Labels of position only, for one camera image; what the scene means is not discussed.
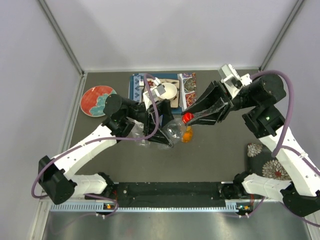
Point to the blue patterned placemat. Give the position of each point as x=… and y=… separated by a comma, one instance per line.
x=184, y=82

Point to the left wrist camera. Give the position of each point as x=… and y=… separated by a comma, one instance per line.
x=157, y=89

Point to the grey slotted cable duct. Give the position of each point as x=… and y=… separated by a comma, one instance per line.
x=101, y=207

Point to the black floral square plate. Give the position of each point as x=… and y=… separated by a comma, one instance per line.
x=260, y=162

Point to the white ceramic bowl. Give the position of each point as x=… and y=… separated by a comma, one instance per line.
x=170, y=91

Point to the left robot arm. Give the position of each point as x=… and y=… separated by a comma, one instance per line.
x=58, y=175

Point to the red bottle cap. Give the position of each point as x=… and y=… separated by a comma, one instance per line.
x=187, y=117

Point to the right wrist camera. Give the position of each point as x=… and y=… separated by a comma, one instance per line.
x=232, y=81

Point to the red and teal plate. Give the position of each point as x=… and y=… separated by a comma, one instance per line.
x=93, y=100

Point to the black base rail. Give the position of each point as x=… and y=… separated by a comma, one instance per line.
x=174, y=194

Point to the clear bottle white cap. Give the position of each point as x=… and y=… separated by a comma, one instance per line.
x=138, y=132

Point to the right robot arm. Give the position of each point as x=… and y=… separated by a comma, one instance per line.
x=259, y=93

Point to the orange juice bottle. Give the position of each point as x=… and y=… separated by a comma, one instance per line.
x=188, y=135

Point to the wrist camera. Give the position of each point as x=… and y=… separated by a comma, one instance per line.
x=157, y=89
x=232, y=81

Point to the clear plastic bottle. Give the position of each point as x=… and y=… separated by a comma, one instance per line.
x=174, y=132

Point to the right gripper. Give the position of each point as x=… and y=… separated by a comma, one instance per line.
x=218, y=112

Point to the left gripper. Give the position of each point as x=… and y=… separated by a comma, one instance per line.
x=163, y=108

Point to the square floral beige plate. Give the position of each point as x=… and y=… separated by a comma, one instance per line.
x=174, y=103

